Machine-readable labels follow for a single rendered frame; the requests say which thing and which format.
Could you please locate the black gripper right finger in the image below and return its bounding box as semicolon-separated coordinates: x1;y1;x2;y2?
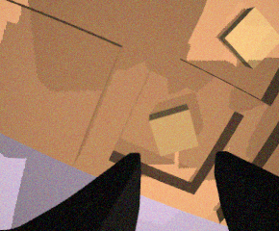
214;150;279;231

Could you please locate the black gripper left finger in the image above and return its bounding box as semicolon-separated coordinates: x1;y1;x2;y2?
4;153;142;231

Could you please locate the tan block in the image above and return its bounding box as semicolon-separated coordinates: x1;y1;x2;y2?
150;104;198;157
220;7;279;69

